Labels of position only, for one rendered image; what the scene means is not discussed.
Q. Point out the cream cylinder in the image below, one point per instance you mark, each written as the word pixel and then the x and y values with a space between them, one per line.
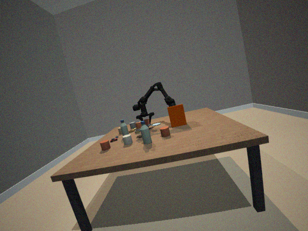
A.
pixel 127 139

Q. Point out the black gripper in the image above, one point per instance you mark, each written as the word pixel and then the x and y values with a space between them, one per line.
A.
pixel 150 115

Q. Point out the orange cylinder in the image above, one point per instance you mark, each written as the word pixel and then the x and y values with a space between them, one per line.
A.
pixel 165 131
pixel 105 145
pixel 138 125
pixel 147 121

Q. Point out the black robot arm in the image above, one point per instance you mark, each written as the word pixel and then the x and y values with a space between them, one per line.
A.
pixel 143 100

